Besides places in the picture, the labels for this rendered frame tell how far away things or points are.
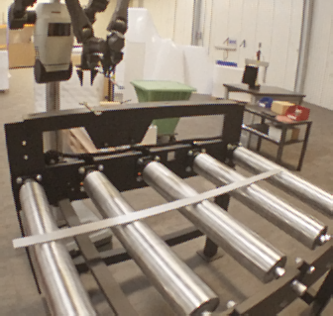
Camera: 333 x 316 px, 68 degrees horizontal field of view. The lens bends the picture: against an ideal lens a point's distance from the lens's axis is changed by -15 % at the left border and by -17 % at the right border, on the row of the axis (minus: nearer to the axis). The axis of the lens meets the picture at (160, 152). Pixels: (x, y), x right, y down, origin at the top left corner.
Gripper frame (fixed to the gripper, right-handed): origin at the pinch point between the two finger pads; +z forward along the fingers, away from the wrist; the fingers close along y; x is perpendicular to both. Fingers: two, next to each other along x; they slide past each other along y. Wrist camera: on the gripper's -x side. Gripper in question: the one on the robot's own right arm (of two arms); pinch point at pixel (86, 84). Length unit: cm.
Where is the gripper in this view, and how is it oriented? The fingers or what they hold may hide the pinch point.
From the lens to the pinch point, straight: 131.0
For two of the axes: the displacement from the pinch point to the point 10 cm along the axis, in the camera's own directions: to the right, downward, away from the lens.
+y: 8.6, -1.3, 5.0
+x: -5.1, -3.5, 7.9
